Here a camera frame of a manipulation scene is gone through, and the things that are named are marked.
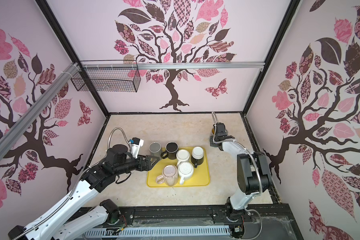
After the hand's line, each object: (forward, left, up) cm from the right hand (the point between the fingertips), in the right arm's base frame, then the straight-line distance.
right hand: (217, 138), depth 96 cm
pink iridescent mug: (-27, +30, +4) cm, 40 cm away
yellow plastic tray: (-23, +12, -8) cm, 27 cm away
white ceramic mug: (-23, +22, +1) cm, 31 cm away
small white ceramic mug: (-12, +23, 0) cm, 26 cm away
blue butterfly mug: (+3, +3, +4) cm, 6 cm away
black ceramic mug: (-9, +30, +3) cm, 31 cm away
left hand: (-23, +37, +14) cm, 46 cm away
